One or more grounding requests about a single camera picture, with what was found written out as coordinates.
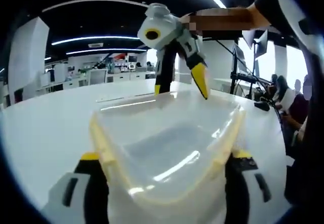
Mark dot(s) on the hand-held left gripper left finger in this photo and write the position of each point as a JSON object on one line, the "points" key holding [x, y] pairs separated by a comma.
{"points": [[86, 196]]}

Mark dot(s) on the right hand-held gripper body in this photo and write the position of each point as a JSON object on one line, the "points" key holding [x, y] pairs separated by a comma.
{"points": [[164, 26]]}

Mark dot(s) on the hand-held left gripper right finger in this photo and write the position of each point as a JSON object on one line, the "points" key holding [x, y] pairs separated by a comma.
{"points": [[240, 196]]}

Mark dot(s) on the clear storage box yellow latches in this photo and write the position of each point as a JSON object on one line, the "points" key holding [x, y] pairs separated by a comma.
{"points": [[164, 137]]}

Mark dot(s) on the black monitor stand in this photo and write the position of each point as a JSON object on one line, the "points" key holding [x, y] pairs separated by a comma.
{"points": [[238, 78]]}

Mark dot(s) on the low grey monitor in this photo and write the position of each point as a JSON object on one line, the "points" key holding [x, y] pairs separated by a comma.
{"points": [[240, 59]]}

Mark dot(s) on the row of white desks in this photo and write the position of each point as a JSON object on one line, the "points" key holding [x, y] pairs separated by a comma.
{"points": [[121, 76]]}

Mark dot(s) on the small black device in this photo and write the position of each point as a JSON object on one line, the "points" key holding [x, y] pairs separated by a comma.
{"points": [[262, 106]]}

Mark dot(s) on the person's dark clothing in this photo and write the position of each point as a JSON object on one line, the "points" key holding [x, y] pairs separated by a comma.
{"points": [[303, 170]]}

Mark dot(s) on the white office chair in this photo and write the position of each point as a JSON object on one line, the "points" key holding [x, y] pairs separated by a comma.
{"points": [[97, 77]]}

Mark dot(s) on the large dark monitor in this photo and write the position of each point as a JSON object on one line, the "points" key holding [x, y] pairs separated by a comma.
{"points": [[261, 44]]}

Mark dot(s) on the hanging ceiling sign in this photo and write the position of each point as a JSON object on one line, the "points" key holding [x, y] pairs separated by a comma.
{"points": [[95, 45]]}

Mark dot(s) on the white square pillar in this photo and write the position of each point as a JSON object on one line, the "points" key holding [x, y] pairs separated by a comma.
{"points": [[27, 56]]}

